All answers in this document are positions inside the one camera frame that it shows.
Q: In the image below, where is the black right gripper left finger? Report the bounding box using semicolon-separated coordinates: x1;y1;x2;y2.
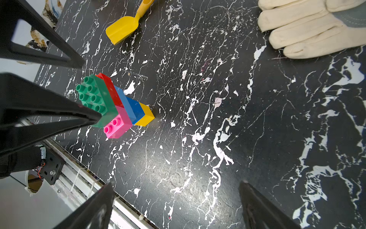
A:
55;183;115;229

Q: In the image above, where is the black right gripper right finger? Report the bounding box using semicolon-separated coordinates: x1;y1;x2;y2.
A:
239;180;300;229

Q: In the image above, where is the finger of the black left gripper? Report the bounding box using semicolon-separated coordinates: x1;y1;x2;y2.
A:
1;73;102;156
1;1;85;68

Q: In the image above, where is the green lego brick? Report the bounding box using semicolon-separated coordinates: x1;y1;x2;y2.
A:
75;75;118;128

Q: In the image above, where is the red lego brick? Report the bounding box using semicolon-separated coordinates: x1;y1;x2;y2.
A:
96;73;124;108

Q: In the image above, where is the pink small lego brick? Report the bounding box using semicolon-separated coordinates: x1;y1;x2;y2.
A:
104;106;132;139

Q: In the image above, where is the light blue lego brick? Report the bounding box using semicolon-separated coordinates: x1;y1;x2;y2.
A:
114;86;136;124

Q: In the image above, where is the blue small lego brick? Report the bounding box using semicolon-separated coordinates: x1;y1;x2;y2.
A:
125;97;145;126

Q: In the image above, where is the yellow small lego brick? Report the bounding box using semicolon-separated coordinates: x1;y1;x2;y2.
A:
134;103;155;127

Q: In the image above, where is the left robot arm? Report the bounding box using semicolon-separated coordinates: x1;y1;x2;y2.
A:
1;1;102;178

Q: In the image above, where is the yellow toy shovel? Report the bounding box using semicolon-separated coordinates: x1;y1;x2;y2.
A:
105;0;154;45

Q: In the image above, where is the cream canvas work glove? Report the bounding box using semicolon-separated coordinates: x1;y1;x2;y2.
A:
257;0;366;59

